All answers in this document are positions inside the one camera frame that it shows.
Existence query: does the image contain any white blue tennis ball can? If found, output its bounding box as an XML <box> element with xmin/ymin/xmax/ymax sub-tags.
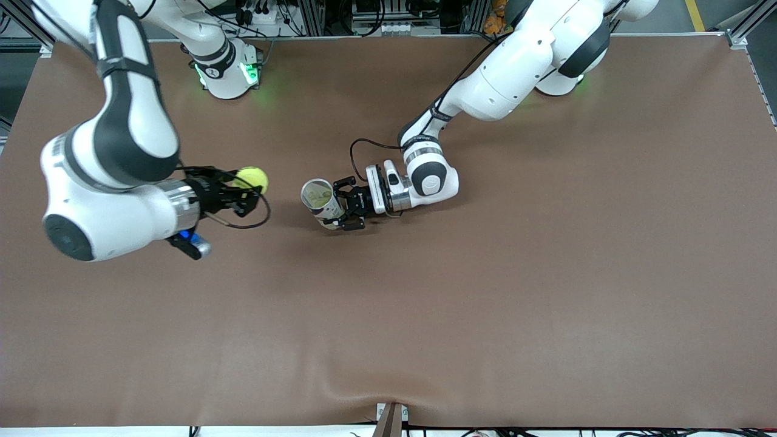
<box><xmin>300</xmin><ymin>178</ymin><xmax>348</xmax><ymax>232</ymax></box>

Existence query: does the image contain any plain yellow tennis ball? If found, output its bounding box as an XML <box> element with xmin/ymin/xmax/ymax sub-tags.
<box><xmin>233</xmin><ymin>167</ymin><xmax>270</xmax><ymax>196</ymax></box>

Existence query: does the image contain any brown table mat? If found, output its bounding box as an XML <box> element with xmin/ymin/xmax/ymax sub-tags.
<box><xmin>0</xmin><ymin>35</ymin><xmax>777</xmax><ymax>429</ymax></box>

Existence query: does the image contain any white power strip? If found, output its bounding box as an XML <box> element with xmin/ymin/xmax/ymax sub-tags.
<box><xmin>240</xmin><ymin>5</ymin><xmax>291</xmax><ymax>28</ymax></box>

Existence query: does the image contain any orange packaged snacks pile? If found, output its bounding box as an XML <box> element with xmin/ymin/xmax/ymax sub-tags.
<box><xmin>484</xmin><ymin>0</ymin><xmax>508</xmax><ymax>35</ymax></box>

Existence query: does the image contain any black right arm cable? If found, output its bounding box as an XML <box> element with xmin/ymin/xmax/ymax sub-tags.
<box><xmin>176</xmin><ymin>165</ymin><xmax>272</xmax><ymax>230</ymax></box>

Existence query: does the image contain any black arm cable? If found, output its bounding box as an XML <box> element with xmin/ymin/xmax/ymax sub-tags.
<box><xmin>350</xmin><ymin>30</ymin><xmax>517</xmax><ymax>183</ymax></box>
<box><xmin>176</xmin><ymin>165</ymin><xmax>272</xmax><ymax>230</ymax></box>

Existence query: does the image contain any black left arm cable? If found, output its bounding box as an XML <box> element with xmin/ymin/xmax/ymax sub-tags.
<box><xmin>350</xmin><ymin>30</ymin><xmax>517</xmax><ymax>183</ymax></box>

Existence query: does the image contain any aluminium frame upright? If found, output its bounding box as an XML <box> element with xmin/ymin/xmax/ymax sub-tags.
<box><xmin>297</xmin><ymin>0</ymin><xmax>326</xmax><ymax>36</ymax></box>
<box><xmin>463</xmin><ymin>0</ymin><xmax>486</xmax><ymax>35</ymax></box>

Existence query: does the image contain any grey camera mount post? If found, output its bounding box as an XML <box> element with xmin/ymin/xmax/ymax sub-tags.
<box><xmin>372</xmin><ymin>402</ymin><xmax>409</xmax><ymax>437</ymax></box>

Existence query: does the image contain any aluminium frame corner profile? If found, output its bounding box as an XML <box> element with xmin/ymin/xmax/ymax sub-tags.
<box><xmin>725</xmin><ymin>0</ymin><xmax>777</xmax><ymax>50</ymax></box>

